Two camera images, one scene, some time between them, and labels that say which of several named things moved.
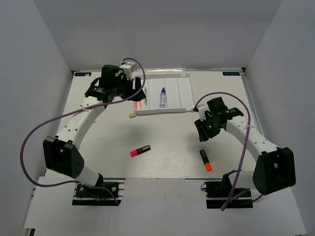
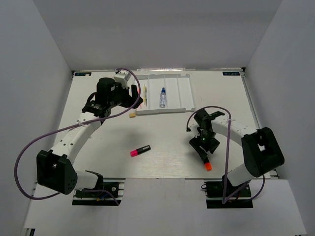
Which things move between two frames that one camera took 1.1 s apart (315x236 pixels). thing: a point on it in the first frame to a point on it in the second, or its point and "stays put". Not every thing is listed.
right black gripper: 204,134 to 196,143
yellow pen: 144,99 stays put
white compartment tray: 179,97 stays put
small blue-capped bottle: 162,98 stays put
